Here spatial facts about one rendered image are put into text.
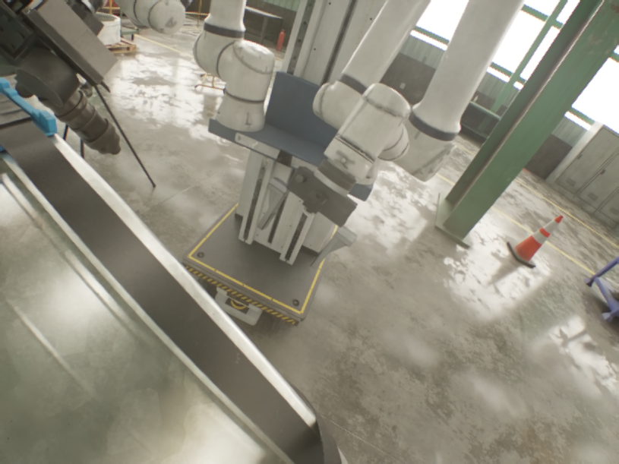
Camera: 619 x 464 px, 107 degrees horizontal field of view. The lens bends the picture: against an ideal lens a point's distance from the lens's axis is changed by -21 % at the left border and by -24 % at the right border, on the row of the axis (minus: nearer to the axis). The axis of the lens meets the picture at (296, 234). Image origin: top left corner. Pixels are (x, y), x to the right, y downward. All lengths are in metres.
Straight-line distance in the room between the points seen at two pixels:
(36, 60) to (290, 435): 0.52
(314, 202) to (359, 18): 0.81
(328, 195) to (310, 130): 0.66
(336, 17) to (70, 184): 1.07
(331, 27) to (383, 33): 0.49
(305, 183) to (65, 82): 0.41
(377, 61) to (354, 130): 0.23
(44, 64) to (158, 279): 0.37
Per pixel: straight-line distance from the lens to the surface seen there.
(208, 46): 1.19
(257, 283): 1.49
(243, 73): 1.05
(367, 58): 0.70
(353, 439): 1.70
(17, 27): 0.52
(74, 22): 0.51
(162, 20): 0.87
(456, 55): 0.84
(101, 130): 0.58
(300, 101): 1.15
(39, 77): 0.49
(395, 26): 0.73
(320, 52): 1.20
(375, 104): 0.52
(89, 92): 0.67
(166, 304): 0.21
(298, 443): 0.27
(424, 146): 0.88
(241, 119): 1.09
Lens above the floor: 1.50
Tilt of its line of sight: 41 degrees down
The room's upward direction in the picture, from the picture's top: 23 degrees clockwise
